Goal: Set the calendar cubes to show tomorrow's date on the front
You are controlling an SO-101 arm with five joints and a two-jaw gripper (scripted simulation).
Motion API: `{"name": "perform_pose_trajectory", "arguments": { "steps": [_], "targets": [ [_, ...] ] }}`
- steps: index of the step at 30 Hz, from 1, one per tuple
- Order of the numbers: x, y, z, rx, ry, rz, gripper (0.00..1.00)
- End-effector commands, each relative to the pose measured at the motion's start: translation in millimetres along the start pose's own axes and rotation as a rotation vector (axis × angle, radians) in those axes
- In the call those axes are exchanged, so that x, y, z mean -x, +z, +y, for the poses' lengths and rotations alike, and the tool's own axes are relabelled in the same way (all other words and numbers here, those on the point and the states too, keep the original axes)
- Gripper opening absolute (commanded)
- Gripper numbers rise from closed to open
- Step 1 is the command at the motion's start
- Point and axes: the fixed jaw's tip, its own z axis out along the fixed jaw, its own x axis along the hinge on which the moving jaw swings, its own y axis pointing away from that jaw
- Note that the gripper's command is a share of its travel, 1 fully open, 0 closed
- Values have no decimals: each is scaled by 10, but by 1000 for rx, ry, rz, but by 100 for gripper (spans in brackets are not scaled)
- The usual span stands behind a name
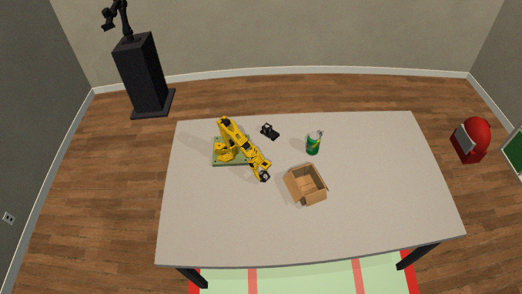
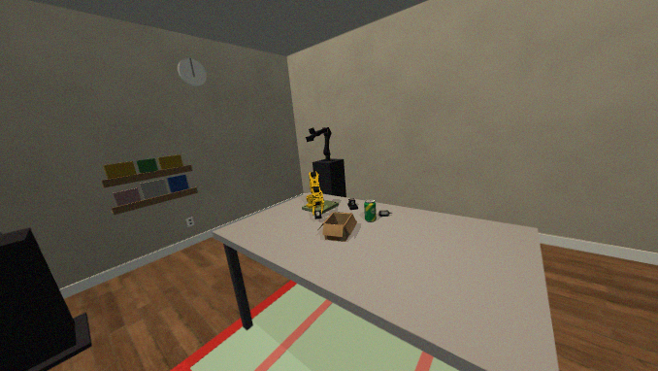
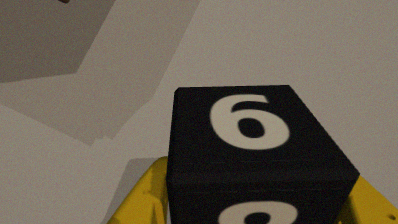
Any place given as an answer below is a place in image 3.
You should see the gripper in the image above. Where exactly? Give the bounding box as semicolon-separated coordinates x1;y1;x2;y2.
107;156;398;224

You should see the black number cube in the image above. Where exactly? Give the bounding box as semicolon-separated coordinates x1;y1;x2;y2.
166;85;360;224

